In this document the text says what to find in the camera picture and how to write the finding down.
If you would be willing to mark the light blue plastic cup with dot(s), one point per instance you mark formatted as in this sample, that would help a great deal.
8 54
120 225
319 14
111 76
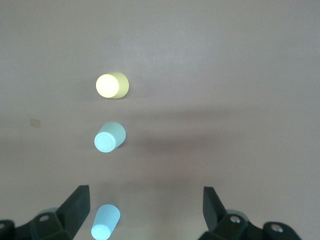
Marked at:
105 222

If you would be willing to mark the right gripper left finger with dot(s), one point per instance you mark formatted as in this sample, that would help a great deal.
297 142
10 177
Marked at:
75 207

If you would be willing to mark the yellow plastic cup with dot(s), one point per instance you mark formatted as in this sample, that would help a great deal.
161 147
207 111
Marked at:
110 86

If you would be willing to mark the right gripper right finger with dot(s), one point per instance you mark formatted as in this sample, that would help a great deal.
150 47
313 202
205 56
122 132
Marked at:
212 210

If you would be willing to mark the mint green plastic cup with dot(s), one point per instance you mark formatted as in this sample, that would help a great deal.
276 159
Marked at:
107 140

